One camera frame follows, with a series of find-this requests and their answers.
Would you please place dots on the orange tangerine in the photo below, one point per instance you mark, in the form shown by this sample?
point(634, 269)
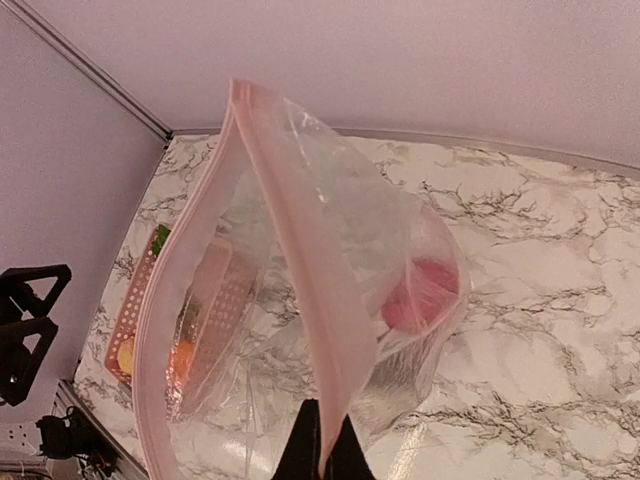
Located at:
point(180, 361)

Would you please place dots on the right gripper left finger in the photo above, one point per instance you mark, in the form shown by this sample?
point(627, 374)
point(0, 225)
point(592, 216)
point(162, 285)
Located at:
point(300, 458)

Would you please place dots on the pink perforated plastic basket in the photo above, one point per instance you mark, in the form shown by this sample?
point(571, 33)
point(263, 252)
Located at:
point(207, 310)

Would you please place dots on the clear zip top bag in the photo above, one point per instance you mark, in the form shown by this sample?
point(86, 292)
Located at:
point(331, 238)

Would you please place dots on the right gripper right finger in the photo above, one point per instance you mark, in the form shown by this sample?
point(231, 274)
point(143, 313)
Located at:
point(347, 460)

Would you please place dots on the red strawberry fruit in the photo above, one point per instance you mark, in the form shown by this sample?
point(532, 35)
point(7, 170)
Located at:
point(421, 296)

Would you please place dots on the front aluminium rail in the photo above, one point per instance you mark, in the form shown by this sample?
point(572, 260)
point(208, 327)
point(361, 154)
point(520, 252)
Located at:
point(20, 441)

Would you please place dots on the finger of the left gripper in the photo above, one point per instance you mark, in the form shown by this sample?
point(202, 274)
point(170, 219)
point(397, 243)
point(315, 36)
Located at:
point(24, 345)
point(18, 295)

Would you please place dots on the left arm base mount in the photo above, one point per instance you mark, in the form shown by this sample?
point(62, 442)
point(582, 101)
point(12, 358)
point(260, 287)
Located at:
point(74, 436)

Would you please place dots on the left aluminium frame post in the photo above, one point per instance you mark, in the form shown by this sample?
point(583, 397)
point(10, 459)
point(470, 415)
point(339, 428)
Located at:
point(91, 70)

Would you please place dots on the green lettuce leaf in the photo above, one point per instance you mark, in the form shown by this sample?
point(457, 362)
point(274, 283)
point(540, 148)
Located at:
point(160, 237)

